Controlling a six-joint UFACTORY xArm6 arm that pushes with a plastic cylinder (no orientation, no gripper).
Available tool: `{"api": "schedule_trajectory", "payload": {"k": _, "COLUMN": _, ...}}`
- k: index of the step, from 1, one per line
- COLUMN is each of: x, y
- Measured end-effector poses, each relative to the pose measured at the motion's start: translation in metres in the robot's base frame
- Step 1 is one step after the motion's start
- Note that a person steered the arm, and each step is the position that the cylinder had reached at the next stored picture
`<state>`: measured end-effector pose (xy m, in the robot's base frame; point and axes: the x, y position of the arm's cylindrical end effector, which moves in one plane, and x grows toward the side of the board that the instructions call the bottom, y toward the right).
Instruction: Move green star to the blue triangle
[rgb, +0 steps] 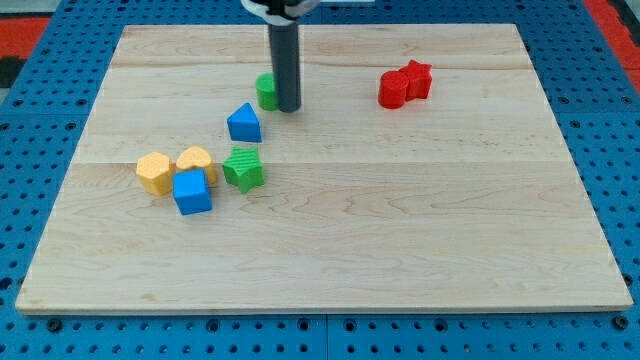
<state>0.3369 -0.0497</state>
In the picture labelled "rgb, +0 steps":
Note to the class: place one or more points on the wooden board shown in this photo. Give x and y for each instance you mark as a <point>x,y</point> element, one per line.
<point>465,202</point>

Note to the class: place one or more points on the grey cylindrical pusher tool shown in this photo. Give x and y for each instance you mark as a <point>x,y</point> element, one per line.
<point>285,58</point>

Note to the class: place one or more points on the red cylinder block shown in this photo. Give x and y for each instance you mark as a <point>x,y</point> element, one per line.
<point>393,89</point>

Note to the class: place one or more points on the yellow heart block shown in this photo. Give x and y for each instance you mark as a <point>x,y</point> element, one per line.
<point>196,157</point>

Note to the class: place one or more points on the red star block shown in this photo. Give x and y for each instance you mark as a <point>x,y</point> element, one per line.
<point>419,79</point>

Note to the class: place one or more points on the yellow hexagon block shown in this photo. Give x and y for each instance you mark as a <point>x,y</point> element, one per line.
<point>155,172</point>

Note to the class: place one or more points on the green cylinder block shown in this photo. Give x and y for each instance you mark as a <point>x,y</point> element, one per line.
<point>266,92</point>

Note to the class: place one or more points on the green star block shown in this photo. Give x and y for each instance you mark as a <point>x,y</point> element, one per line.
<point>244,169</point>

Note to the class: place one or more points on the blue triangle block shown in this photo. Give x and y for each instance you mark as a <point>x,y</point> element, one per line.
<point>244,125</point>

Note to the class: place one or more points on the blue cube block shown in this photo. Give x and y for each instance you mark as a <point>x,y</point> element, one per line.
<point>191,192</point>

